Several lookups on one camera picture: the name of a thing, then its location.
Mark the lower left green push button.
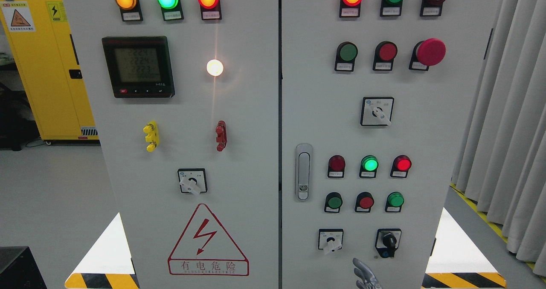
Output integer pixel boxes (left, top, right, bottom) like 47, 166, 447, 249
324, 192, 343, 213

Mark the green start push button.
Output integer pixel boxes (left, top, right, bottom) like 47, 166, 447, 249
334, 41, 358, 72

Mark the lower red push button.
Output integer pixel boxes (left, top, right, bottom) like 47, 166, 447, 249
354, 192, 375, 213

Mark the lower right green push button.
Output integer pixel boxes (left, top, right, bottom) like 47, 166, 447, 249
384, 192, 404, 213

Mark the red stop push button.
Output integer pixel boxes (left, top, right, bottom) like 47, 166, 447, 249
372, 41, 398, 71

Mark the red emergency stop mushroom button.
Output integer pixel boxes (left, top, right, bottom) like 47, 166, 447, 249
408, 38, 446, 71

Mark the grey electrical control cabinet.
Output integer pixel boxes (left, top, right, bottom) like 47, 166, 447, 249
64, 0, 501, 289

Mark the red test terminal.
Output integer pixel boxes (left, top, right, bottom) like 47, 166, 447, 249
215, 120, 227, 152

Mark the dark red small indicator lamp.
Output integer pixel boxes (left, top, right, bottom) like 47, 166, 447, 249
327, 155, 346, 179

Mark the glowing white indicator lamp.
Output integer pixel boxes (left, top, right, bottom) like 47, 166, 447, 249
206, 58, 224, 77

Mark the lit green small indicator lamp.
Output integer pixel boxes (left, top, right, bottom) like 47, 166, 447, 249
359, 155, 379, 178

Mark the yellow test terminal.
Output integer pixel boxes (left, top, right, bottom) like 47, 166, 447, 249
143, 120, 160, 152

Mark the red electric hazard warning sticker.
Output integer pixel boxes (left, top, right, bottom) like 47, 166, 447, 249
167, 203, 250, 277

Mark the lit red small indicator lamp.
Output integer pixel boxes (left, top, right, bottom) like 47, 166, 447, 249
390, 155, 412, 178

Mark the black digital power meter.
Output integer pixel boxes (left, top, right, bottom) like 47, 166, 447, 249
102, 36, 175, 98

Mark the red-orange indicator lamp top left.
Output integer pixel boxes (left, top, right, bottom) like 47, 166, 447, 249
197, 0, 222, 20

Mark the red-orange indicator lamp right door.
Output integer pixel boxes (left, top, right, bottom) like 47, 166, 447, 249
339, 0, 363, 18

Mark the green indicator lamp top left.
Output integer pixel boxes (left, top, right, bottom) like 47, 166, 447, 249
157, 0, 184, 21

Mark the orange indicator lamp top left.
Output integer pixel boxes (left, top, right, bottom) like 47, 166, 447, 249
115, 0, 143, 22

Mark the grey curtain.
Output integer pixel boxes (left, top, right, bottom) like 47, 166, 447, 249
452, 0, 546, 277

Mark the yellow safety storage cabinet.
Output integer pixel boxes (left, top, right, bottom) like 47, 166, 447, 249
1, 0, 98, 142

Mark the black box bottom left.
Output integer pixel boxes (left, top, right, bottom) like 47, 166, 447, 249
0, 246, 47, 289

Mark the grey cabinet door handle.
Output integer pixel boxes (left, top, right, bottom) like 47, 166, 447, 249
295, 144, 313, 200

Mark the left door selector switch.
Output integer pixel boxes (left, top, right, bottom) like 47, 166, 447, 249
177, 168, 208, 195

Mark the upper right selector switch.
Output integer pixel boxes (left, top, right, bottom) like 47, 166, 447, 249
360, 97, 395, 127

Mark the lower left selector switch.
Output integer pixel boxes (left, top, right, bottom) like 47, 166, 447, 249
317, 228, 344, 254

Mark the black rotary knob switch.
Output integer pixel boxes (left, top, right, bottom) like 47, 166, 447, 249
375, 228, 402, 258

